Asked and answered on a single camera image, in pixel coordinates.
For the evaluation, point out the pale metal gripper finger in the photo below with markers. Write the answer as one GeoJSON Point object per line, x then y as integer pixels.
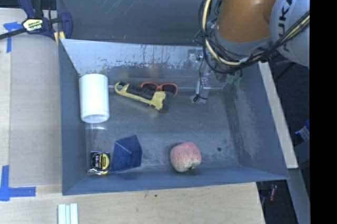
{"type": "Point", "coordinates": [206, 93]}
{"type": "Point", "coordinates": [197, 91]}

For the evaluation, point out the red sunglasses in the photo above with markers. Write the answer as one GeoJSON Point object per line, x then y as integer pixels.
{"type": "Point", "coordinates": [169, 87]}

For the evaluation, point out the grey metal bin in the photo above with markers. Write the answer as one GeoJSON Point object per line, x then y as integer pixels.
{"type": "Point", "coordinates": [168, 128]}

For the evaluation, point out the yellow and black hand tool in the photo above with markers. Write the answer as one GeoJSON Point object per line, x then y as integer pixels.
{"type": "Point", "coordinates": [147, 98]}

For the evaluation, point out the peach toy fruit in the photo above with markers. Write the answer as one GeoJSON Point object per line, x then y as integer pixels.
{"type": "Point", "coordinates": [185, 157]}

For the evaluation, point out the blue pyramid block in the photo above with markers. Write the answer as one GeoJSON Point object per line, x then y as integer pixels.
{"type": "Point", "coordinates": [126, 154]}

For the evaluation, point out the white plastic cup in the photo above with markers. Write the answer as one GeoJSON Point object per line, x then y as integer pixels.
{"type": "Point", "coordinates": [94, 96]}

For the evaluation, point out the yellow and black tape measure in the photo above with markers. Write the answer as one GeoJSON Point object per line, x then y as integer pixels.
{"type": "Point", "coordinates": [99, 162]}

